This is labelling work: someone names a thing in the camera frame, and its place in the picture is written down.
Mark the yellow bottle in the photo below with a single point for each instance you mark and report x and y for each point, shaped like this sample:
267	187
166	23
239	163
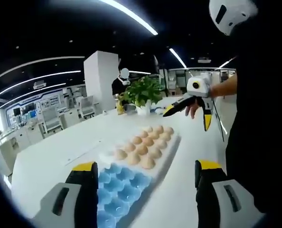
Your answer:
120	105

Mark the ceiling air vent unit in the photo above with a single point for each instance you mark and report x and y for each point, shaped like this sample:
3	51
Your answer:
204	60
40	84

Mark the person's black clothed body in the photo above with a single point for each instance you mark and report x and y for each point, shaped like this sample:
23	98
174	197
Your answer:
259	123

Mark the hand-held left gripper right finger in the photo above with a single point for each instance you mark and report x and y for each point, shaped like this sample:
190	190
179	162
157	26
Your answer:
217	197

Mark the short ceiling light strip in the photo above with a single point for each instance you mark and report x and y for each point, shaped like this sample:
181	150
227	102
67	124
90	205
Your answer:
177	58

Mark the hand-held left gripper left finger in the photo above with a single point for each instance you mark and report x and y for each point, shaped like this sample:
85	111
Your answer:
67	202

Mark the group of brown eggs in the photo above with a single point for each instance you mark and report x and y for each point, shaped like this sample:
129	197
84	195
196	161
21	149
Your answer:
145	147

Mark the white square pillar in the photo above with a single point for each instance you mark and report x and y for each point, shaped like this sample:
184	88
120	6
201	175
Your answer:
99	80

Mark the white worn device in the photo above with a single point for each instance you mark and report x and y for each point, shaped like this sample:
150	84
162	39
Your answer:
228	14

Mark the person's right hand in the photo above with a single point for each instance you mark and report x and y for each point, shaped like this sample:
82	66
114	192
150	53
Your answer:
193	108

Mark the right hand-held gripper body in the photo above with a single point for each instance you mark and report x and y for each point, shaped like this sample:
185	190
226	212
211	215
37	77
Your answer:
199	86

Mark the white egg tray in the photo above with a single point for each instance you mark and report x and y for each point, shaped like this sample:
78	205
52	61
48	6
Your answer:
168	156

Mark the green potted plant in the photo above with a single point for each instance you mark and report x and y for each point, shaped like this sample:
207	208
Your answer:
143	91

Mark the long ceiling light strip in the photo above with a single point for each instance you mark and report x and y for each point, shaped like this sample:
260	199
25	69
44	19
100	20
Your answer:
131	14

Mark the white plant pot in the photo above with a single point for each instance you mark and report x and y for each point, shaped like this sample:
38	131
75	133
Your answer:
143	108

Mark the white table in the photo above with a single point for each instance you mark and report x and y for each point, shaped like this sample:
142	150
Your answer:
84	140

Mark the blue egg tray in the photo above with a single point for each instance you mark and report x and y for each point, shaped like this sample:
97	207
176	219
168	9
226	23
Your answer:
122	190

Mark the white office chair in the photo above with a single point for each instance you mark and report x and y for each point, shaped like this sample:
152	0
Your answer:
87	107
52	121

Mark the blue display wall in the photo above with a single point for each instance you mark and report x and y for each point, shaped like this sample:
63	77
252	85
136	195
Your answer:
31	111

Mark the white side counter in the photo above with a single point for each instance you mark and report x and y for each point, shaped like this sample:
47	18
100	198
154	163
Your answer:
15	140

